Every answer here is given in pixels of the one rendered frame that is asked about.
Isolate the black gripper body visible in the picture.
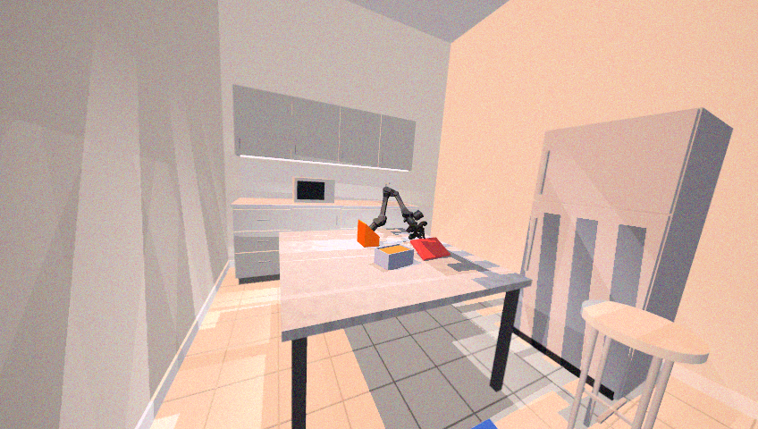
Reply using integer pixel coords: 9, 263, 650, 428
408, 221, 427, 240

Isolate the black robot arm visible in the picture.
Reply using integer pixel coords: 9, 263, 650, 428
369, 187, 424, 233

